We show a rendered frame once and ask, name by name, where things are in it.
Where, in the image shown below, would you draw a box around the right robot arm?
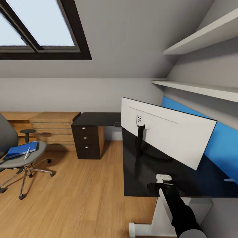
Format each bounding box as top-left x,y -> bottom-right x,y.
147,174 -> 207,238

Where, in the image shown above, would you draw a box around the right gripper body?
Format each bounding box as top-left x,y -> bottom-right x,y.
149,183 -> 162,194

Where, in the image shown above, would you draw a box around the folder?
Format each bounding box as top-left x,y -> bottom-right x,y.
5,141 -> 37,159

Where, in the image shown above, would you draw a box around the swivel chair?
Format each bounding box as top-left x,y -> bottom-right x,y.
0,113 -> 54,200

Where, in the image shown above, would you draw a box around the keyboard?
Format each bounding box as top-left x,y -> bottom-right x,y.
114,122 -> 123,128

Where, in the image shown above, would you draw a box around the monitor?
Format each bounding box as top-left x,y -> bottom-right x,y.
121,97 -> 217,170

